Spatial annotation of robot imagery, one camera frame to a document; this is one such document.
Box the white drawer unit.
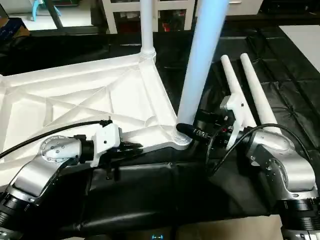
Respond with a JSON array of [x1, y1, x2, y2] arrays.
[[224, 0, 260, 16]]

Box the white flat board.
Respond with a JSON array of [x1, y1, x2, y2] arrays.
[[278, 23, 320, 61]]

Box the white plastic table top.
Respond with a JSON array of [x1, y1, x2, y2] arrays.
[[0, 51, 194, 174]]

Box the grey metal pole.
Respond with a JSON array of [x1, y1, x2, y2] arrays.
[[45, 0, 64, 29]]

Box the white plastic table leg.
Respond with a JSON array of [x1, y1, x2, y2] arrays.
[[238, 52, 283, 136], [171, 0, 230, 146], [220, 54, 256, 129], [138, 0, 158, 61]]

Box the white glass door cabinet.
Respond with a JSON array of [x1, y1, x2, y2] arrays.
[[100, 0, 199, 34]]

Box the black mat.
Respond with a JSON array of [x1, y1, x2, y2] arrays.
[[0, 26, 320, 233]]

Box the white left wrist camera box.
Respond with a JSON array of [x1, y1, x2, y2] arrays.
[[89, 121, 124, 168]]

